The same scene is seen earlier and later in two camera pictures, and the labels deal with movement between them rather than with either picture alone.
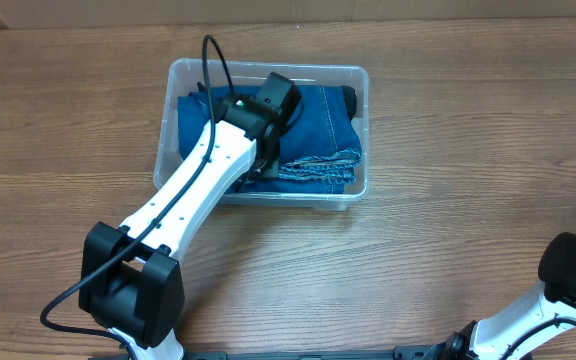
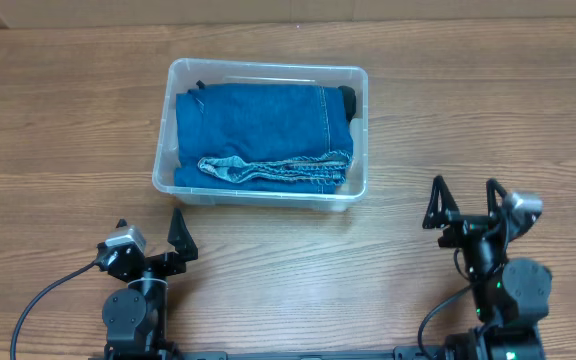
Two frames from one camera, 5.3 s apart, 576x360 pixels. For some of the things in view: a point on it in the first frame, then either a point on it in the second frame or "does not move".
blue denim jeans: x=320 y=147 does not move
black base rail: x=403 y=353 does not move
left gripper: x=268 y=167 → x=153 y=263
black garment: x=350 y=98 does not move
